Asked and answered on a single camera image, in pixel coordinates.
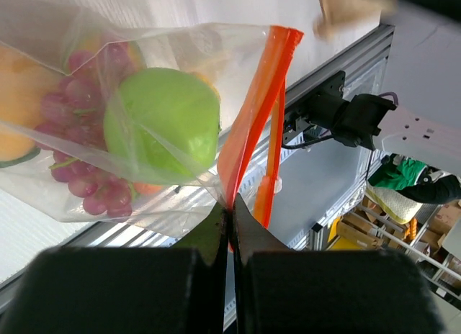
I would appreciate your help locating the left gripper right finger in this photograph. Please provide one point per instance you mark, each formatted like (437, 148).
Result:
(281, 290)

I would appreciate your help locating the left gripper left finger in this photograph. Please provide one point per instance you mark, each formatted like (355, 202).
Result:
(179, 289)

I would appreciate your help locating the clear orange-zip bag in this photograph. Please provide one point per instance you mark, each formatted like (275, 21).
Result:
(246, 64)

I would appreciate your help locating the green apple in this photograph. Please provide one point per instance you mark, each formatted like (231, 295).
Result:
(162, 126)

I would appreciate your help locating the red grape bunch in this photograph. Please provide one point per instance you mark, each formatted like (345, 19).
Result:
(75, 113)

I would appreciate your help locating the yellow orange with leaf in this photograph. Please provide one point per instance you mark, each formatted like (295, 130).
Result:
(23, 84)

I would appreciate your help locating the garlic bulb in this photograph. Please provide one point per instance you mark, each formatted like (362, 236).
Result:
(339, 14)

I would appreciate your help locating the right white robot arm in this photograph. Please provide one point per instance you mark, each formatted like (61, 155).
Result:
(375, 123)

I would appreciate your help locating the cardboard boxes on shelving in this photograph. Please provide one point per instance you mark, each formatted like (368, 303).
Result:
(369, 226)

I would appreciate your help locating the green and black cloth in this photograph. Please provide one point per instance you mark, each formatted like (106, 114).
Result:
(415, 180)

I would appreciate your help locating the aluminium mounting rail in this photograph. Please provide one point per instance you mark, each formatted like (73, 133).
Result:
(25, 231)

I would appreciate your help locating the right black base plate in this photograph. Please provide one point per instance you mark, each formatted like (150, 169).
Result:
(308, 120)

